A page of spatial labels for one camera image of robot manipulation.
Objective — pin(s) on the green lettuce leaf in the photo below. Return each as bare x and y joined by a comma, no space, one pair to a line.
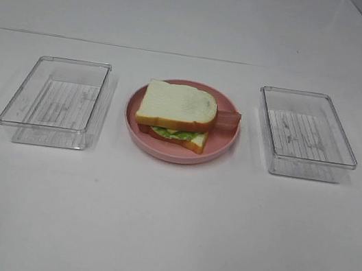
183,136

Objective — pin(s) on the bread slice from tray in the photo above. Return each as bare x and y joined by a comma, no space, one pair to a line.
196,146

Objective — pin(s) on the pink bacon strip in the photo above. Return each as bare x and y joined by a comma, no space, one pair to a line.
227,120

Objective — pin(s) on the yellow cheese slice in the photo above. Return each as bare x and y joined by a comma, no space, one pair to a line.
172,131

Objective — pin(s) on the pink round plate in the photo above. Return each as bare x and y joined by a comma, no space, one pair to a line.
218,142

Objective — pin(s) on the left clear plastic tray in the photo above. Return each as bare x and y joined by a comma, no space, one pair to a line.
59,104

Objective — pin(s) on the clear plastic tray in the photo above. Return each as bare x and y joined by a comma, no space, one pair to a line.
59,104
303,136

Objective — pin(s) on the right clear plastic tray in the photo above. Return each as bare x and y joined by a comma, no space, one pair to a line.
303,136

